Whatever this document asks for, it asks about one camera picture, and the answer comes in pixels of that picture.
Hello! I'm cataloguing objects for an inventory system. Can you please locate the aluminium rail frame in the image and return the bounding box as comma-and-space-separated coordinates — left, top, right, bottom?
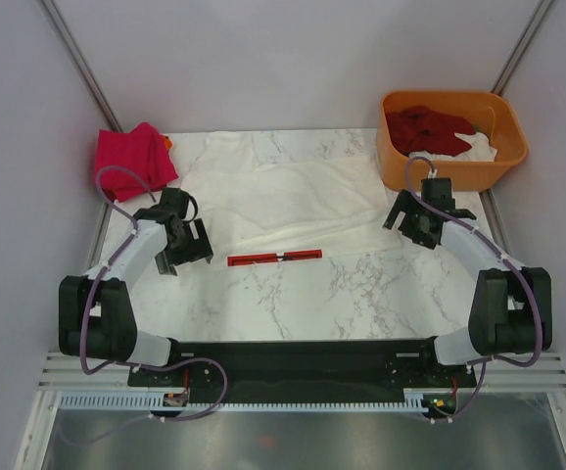
38, 352, 566, 393

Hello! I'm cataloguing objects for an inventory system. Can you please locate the folded pink t-shirt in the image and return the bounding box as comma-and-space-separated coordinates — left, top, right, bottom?
94, 122, 178, 203

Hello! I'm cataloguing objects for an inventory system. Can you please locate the white slotted cable duct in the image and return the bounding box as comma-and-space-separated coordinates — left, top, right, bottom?
58, 392, 455, 413

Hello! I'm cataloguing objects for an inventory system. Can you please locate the dark red t-shirt in bin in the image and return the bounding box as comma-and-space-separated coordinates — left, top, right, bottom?
386, 106, 476, 157

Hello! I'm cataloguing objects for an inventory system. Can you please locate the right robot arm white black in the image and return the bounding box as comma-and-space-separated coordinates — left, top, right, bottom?
384, 178, 552, 386

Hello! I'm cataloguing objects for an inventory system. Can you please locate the white t-shirt red print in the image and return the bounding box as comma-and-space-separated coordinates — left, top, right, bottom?
181, 129, 401, 266

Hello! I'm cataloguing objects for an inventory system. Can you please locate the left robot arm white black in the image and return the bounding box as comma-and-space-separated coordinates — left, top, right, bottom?
58, 188, 213, 385

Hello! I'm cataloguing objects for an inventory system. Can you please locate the white t-shirt in bin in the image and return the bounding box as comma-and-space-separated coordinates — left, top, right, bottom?
406, 130, 499, 164

